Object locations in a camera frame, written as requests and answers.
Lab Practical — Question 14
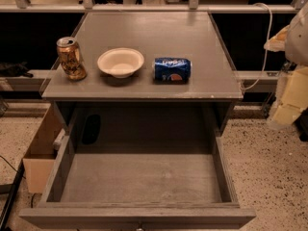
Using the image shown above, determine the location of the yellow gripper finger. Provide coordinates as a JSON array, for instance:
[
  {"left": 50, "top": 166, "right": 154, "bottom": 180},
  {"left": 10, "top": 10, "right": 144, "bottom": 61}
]
[
  {"left": 264, "top": 26, "right": 289, "bottom": 52},
  {"left": 267, "top": 65, "right": 308, "bottom": 130}
]

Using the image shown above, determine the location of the blue pepsi can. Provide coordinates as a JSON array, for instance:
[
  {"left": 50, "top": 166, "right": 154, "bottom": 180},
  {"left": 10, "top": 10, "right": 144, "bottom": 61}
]
[{"left": 153, "top": 57, "right": 192, "bottom": 82}]

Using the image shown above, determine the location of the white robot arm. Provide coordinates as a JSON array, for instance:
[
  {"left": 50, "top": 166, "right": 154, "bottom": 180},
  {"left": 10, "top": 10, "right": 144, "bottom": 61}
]
[{"left": 264, "top": 3, "right": 308, "bottom": 130}]

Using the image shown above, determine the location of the grey cabinet with top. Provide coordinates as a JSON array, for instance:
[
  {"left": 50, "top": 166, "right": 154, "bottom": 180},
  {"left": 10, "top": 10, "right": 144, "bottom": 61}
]
[{"left": 42, "top": 12, "right": 243, "bottom": 138}]

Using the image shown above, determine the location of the gold beverage can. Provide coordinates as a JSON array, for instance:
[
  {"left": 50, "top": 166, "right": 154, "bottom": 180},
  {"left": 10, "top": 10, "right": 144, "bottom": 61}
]
[{"left": 57, "top": 37, "right": 87, "bottom": 81}]

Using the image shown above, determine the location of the open grey top drawer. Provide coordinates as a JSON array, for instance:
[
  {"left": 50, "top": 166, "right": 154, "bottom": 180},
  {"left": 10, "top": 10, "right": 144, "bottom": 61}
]
[{"left": 18, "top": 108, "right": 257, "bottom": 231}]

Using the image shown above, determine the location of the white paper bowl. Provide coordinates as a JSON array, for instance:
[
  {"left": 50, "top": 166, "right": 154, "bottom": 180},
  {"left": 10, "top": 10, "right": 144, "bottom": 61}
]
[{"left": 97, "top": 48, "right": 144, "bottom": 79}]

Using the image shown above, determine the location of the cardboard box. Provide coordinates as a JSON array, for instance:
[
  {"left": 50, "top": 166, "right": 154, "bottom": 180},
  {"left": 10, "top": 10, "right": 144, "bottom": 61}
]
[{"left": 22, "top": 106, "right": 63, "bottom": 193}]

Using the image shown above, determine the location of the white cable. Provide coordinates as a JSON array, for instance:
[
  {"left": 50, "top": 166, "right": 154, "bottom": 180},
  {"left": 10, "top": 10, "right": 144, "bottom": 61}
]
[{"left": 240, "top": 2, "right": 273, "bottom": 92}]

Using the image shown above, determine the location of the metal frame rail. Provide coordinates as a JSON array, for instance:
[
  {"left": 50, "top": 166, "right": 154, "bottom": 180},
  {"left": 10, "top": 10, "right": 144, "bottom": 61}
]
[{"left": 0, "top": 3, "right": 299, "bottom": 92}]

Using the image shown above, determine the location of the black cloth on rail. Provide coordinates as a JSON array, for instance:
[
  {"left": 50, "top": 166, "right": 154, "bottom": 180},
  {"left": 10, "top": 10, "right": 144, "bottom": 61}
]
[{"left": 0, "top": 62, "right": 34, "bottom": 78}]

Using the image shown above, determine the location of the black cable on floor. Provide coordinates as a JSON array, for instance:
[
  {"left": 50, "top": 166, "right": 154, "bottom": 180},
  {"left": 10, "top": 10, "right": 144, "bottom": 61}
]
[{"left": 0, "top": 154, "right": 26, "bottom": 180}]

